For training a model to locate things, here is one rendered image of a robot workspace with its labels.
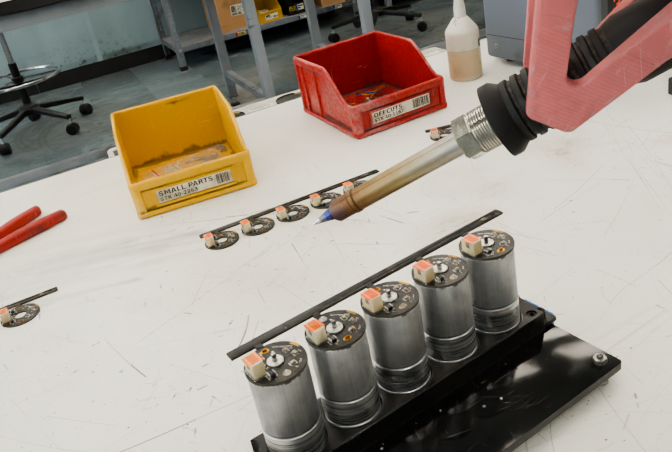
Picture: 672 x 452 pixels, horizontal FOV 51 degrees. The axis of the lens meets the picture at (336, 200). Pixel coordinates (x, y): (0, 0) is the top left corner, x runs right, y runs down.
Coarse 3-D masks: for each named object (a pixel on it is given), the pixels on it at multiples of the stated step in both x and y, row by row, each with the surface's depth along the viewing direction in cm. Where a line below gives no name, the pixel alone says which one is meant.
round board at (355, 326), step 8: (328, 312) 30; (336, 312) 29; (344, 312) 29; (352, 312) 29; (328, 320) 29; (336, 320) 29; (344, 320) 29; (352, 320) 29; (360, 320) 29; (344, 328) 28; (352, 328) 28; (360, 328) 28; (328, 336) 28; (336, 336) 28; (344, 336) 28; (352, 336) 28; (360, 336) 28; (312, 344) 28; (320, 344) 28; (328, 344) 28; (336, 344) 28; (344, 344) 27; (352, 344) 28
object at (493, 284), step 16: (464, 256) 32; (512, 256) 32; (480, 272) 32; (496, 272) 31; (512, 272) 32; (480, 288) 32; (496, 288) 32; (512, 288) 32; (480, 304) 32; (496, 304) 32; (512, 304) 32; (480, 320) 33; (496, 320) 32; (512, 320) 33
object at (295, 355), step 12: (264, 348) 28; (276, 348) 28; (288, 348) 28; (300, 348) 28; (264, 360) 27; (288, 360) 27; (300, 360) 27; (276, 372) 27; (300, 372) 27; (264, 384) 26; (276, 384) 26
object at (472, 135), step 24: (456, 120) 22; (480, 120) 22; (432, 144) 23; (456, 144) 23; (480, 144) 22; (408, 168) 23; (432, 168) 23; (360, 192) 24; (384, 192) 24; (336, 216) 25
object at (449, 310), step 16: (432, 288) 30; (448, 288) 30; (464, 288) 30; (432, 304) 30; (448, 304) 30; (464, 304) 31; (432, 320) 31; (448, 320) 31; (464, 320) 31; (432, 336) 31; (448, 336) 31; (464, 336) 31; (432, 352) 32; (448, 352) 31; (464, 352) 32
